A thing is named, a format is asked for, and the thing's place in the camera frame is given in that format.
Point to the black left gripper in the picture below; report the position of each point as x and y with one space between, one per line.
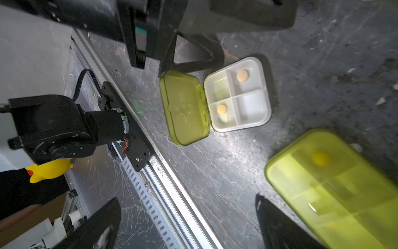
179 34

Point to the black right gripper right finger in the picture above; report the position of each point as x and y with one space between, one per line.
279 231

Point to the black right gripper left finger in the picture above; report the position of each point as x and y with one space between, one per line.
100 231

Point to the small green pillbox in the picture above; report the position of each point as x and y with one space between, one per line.
232 98

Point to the large green six-cell pillbox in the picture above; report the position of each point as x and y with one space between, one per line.
344 200

